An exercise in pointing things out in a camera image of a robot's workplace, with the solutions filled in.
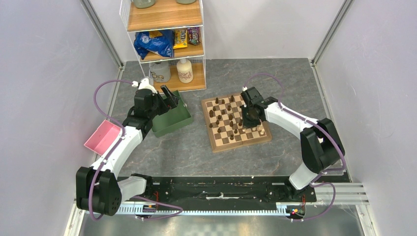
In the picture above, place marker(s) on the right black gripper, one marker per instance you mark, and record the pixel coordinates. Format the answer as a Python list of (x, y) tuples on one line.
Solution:
[(247, 124)]

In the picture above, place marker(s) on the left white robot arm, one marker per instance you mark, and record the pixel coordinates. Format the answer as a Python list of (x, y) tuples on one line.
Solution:
[(98, 189)]

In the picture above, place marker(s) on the yellow candy bag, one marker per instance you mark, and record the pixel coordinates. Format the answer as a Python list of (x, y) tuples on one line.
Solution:
[(180, 39)]

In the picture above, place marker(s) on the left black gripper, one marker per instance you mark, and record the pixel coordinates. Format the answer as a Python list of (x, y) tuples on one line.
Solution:
[(171, 101)]

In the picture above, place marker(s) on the brown candy bag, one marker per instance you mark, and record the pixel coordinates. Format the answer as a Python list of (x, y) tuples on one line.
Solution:
[(194, 36)]

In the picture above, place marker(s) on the pink plastic tray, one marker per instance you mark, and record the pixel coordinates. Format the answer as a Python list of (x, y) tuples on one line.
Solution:
[(103, 137)]

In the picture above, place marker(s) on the cream lotion bottle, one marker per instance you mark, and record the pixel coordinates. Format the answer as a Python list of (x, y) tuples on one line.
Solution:
[(185, 72)]

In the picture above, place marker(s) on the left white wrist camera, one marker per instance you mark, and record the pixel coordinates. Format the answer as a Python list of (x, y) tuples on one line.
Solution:
[(144, 84)]

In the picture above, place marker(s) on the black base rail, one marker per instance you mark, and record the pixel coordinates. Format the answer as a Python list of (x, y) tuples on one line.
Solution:
[(219, 196)]

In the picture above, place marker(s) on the blue snack bag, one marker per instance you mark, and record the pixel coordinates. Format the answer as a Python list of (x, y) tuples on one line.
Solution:
[(159, 42)]

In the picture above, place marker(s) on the green plastic tray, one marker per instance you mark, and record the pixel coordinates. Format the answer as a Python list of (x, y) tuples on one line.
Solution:
[(173, 120)]

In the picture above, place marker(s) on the wooden chess board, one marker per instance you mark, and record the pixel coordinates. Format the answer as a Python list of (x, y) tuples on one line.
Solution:
[(223, 119)]

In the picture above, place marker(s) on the white wire wooden shelf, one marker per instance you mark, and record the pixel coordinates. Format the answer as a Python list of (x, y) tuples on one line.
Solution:
[(148, 15)]

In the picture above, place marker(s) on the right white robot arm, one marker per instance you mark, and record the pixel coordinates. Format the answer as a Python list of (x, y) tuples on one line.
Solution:
[(320, 144)]

